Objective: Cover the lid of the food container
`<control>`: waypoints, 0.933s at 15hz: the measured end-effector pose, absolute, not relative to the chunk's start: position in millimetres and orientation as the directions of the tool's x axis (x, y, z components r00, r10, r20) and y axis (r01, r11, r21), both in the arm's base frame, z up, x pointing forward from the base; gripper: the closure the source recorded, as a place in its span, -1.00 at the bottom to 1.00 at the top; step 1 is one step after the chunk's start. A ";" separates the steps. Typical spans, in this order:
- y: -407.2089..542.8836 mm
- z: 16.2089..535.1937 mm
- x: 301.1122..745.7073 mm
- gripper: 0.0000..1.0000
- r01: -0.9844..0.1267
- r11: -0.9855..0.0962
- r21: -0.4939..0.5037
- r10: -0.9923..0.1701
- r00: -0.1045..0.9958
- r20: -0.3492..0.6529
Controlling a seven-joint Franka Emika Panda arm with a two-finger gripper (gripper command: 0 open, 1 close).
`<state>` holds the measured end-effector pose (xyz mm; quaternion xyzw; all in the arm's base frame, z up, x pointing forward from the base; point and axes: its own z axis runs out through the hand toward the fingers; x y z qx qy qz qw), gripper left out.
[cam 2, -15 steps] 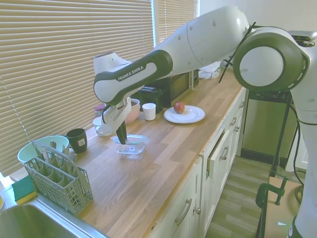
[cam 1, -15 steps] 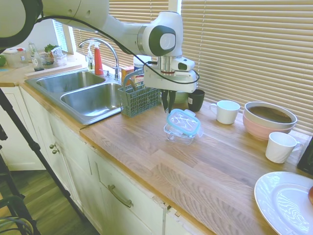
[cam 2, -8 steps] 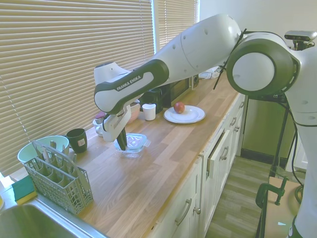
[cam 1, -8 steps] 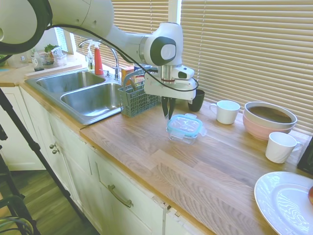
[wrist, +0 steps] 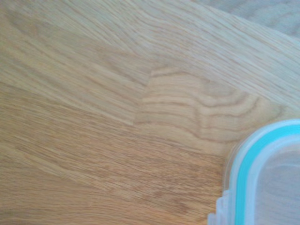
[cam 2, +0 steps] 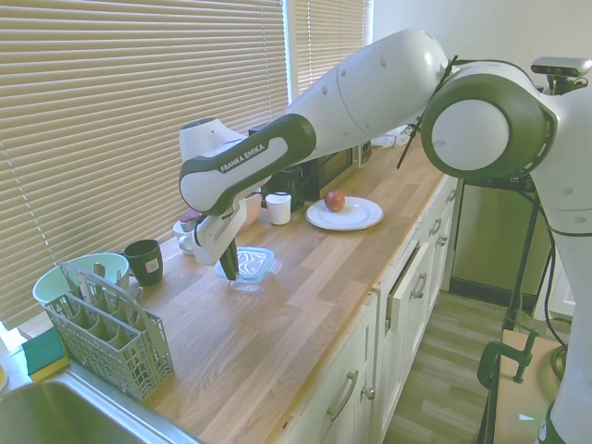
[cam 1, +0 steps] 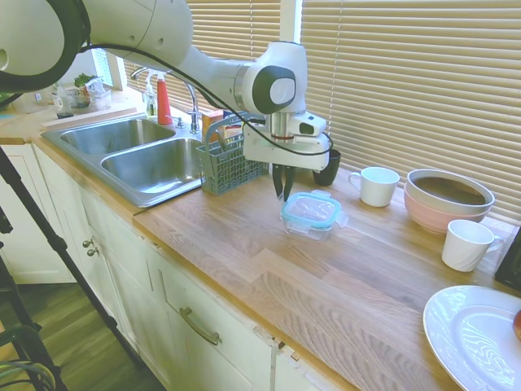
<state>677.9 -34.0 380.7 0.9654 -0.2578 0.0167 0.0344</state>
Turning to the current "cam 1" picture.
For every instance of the orange cardboard box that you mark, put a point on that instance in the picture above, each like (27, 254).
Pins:
(211, 120)

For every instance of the small glass jar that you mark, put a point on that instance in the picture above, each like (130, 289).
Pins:
(59, 99)

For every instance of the large white mug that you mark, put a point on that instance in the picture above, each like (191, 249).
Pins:
(378, 187)

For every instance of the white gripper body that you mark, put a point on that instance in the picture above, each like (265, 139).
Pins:
(260, 150)

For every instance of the metal cutlery piece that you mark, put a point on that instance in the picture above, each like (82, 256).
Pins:
(223, 140)

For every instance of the red spray bottle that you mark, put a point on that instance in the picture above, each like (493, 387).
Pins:
(164, 106)

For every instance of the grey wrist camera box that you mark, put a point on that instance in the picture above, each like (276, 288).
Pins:
(311, 126)

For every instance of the stainless steel sink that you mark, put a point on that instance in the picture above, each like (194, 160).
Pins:
(142, 171)

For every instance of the chrome sink soap pump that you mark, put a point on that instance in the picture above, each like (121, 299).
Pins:
(179, 123)

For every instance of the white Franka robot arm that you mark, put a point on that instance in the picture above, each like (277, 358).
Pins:
(203, 69)

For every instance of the black camera tripod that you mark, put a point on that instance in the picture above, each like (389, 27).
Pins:
(53, 240)

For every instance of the white ceramic plate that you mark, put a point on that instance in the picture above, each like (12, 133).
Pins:
(480, 338)

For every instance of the clear dish soap bottle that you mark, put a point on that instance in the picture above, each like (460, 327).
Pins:
(150, 108)

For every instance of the white kitchen cabinet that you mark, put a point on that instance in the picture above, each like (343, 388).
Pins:
(122, 264)

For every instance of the chrome kitchen faucet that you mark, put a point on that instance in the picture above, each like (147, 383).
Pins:
(194, 118)

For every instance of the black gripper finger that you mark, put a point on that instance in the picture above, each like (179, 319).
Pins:
(278, 183)
(290, 181)

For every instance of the clear glass food container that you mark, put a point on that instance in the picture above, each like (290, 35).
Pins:
(309, 234)

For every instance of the grey plastic cutlery basket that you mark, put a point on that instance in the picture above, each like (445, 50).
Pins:
(228, 171)

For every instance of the clear plastic container with greens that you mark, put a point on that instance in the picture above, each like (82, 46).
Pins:
(91, 95)

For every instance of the light wooden board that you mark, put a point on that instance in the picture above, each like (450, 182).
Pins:
(89, 117)

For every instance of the white printed cardboard box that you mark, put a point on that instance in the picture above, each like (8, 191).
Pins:
(233, 131)

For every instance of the beige window blinds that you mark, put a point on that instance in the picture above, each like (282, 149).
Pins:
(407, 81)
(228, 32)

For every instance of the small white ribbed mug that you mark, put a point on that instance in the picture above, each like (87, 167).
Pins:
(464, 248)

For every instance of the grey bowl with brown inside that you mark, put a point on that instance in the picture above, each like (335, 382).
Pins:
(447, 189)

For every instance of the pink bowl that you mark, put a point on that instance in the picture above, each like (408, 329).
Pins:
(431, 220)

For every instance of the clear lid with teal seal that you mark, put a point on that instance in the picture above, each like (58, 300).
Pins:
(311, 209)

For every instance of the red fruit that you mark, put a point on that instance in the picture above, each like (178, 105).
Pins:
(517, 326)

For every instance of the black plastic cup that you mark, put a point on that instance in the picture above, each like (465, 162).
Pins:
(331, 171)

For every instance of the metal cabinet knob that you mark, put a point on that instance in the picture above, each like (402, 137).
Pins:
(87, 243)
(93, 251)

